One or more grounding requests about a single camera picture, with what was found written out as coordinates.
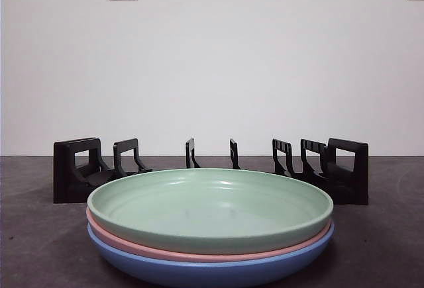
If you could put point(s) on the green round plate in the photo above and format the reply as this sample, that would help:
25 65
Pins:
212 208

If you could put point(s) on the pink round plate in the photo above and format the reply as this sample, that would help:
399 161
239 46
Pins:
132 247

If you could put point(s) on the blue round plate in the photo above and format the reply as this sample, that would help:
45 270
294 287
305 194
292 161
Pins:
198 273

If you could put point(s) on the black plastic dish rack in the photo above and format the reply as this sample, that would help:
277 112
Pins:
66 175

